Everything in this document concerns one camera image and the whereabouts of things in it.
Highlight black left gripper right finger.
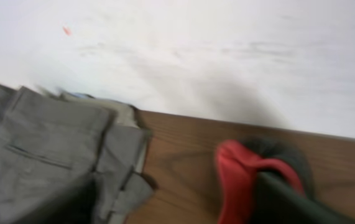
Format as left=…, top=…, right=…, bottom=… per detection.
left=251, top=172, right=355, bottom=224

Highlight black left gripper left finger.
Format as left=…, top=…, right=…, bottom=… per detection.
left=12, top=179, right=97, bottom=224

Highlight black leggings with red waistband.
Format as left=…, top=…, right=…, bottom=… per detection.
left=215, top=138, right=315, bottom=224

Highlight folded grey trousers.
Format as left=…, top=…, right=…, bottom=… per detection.
left=0, top=85, right=154, bottom=223

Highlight folded beige garment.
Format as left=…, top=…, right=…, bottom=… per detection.
left=59, top=91, right=149, bottom=173

